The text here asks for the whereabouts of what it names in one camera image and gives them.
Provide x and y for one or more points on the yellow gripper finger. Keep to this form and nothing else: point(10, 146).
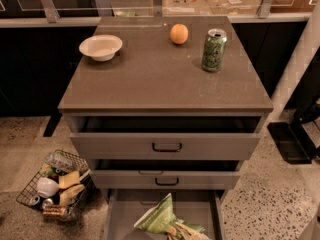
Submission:
point(188, 233)

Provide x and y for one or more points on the green soda can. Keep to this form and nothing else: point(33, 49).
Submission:
point(213, 51)

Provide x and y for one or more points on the grey bottom drawer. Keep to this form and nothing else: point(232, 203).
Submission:
point(200, 207)

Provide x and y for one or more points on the white ceramic bowl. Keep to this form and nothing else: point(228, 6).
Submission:
point(101, 47)

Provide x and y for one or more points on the grey drawer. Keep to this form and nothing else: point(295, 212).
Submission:
point(166, 174)
point(166, 138)
point(200, 207)

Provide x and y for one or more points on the orange fruit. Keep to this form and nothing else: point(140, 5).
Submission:
point(179, 34)

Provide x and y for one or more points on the small white bowl in basket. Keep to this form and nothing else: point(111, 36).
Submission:
point(46, 187)

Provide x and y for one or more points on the black wire basket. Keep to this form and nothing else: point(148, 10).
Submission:
point(74, 198)

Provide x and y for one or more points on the grey middle drawer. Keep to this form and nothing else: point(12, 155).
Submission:
point(166, 174)

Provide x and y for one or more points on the grey drawer cabinet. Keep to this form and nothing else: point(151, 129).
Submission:
point(151, 76)

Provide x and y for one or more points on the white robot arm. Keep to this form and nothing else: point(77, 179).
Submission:
point(274, 200)

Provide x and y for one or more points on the clear plastic bottle in basket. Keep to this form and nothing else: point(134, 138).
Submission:
point(59, 161)

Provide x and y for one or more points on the grey top drawer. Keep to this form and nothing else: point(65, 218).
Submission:
point(166, 138)

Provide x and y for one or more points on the cardboard box left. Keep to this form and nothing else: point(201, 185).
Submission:
point(185, 7)

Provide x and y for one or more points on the green rice chip bag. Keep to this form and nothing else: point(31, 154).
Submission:
point(161, 218)

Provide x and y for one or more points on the yellow sponge in basket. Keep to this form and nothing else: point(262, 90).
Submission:
point(68, 180)

